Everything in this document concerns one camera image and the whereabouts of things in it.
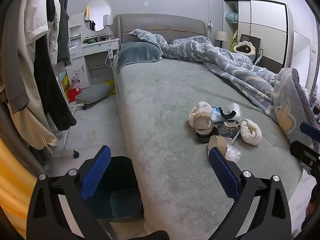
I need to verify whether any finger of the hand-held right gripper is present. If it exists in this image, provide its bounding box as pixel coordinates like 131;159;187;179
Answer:
290;141;320;174
300;122;320;138

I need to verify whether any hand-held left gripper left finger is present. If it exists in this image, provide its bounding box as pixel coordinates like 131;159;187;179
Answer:
26;145;112;240

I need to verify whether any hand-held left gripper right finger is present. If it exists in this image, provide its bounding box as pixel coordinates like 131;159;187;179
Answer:
208;147;292;240

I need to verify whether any dark teal trash bin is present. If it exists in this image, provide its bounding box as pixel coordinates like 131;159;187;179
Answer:
85;156;144;223

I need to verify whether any white tissue wad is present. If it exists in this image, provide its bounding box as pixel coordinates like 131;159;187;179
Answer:
189;102;213;128
240;119;262;146

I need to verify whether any person's right forearm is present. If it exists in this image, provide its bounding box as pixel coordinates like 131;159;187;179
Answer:
301;185;320;240

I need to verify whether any clear plastic wrapper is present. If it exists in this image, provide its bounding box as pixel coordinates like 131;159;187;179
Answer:
225;102;242;120
225;146;242;163

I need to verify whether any white clothes rack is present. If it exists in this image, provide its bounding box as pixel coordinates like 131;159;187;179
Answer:
44;104;81;159

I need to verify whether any black round case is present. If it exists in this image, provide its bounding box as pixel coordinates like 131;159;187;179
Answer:
196;129;214;145

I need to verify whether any black book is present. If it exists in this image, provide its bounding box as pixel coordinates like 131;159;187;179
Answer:
214;120;241;145

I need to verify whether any black curved plastic piece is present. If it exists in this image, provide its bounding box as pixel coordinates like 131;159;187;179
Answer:
217;107;237;121

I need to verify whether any blue white plastic packet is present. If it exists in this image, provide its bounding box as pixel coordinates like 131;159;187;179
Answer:
211;107;225;123

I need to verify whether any red box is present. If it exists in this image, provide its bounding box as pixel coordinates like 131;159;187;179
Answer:
67;87;82;103

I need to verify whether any bed with grey-green blanket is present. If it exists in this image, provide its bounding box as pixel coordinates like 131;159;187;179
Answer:
112;14;311;240

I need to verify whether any colourful picture board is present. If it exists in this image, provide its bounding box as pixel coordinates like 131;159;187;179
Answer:
58;70;71;103

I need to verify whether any black garment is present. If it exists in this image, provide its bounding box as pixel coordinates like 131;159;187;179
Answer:
33;34;77;132

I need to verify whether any cream plush pet bed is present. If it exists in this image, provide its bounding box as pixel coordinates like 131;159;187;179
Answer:
233;41;256;61

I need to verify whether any black chair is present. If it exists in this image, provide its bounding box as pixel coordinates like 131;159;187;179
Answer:
239;34;262;55

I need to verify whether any blue patterned duvet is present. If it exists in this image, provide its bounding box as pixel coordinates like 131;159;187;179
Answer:
129;28;320;150

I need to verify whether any white black-framed wardrobe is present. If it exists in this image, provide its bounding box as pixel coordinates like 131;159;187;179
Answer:
223;0;293;74

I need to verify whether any beige coat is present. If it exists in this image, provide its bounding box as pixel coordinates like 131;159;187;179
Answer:
0;0;58;150

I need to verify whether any white vanity desk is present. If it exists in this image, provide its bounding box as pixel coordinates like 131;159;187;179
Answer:
68;12;120;86

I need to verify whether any blue pillow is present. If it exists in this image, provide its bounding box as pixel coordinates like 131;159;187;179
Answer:
117;42;163;72

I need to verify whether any bedside lamp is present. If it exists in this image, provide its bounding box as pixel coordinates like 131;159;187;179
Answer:
215;31;228;48

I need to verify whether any grey knitted sweater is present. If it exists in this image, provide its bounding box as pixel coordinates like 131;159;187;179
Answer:
56;0;72;67

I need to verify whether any white cylinder lamp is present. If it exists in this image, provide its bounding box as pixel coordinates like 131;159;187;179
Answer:
103;14;114;28

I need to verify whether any round mirror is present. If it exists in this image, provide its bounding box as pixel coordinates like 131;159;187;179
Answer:
84;0;112;32

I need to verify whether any white shirt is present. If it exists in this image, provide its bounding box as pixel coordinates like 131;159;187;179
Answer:
18;0;50;44

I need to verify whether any dark scarf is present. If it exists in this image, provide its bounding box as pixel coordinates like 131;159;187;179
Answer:
46;0;60;23

